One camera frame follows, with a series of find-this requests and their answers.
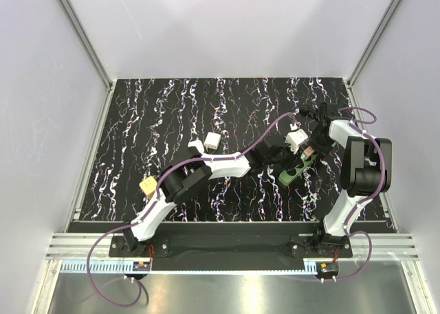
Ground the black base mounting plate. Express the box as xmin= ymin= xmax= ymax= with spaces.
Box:
xmin=65 ymin=220 xmax=353 ymax=260

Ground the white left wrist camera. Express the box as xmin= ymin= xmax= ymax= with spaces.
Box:
xmin=285 ymin=124 xmax=309 ymax=154

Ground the pink plug on strip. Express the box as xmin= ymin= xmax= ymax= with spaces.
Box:
xmin=303 ymin=146 xmax=315 ymax=159

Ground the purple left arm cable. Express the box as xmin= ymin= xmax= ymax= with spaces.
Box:
xmin=87 ymin=111 xmax=298 ymax=308

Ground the white charger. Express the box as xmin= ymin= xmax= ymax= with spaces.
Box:
xmin=203 ymin=132 xmax=221 ymax=150

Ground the beige cube socket adapter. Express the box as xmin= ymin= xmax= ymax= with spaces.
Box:
xmin=139 ymin=176 xmax=157 ymax=199

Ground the green power strip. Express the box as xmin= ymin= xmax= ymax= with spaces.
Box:
xmin=278 ymin=153 xmax=318 ymax=186

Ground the metal front tray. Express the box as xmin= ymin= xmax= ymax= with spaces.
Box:
xmin=49 ymin=262 xmax=417 ymax=313

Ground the black coiled cable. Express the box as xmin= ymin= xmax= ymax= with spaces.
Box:
xmin=298 ymin=102 xmax=327 ymax=121

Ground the white plug adapter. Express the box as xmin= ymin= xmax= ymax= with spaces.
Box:
xmin=188 ymin=139 xmax=205 ymax=154

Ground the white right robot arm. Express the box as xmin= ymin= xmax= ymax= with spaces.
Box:
xmin=303 ymin=103 xmax=393 ymax=257

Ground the aluminium frame rail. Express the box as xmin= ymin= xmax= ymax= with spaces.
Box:
xmin=29 ymin=0 xmax=113 ymax=313

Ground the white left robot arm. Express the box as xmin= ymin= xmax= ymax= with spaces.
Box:
xmin=123 ymin=142 xmax=299 ymax=256

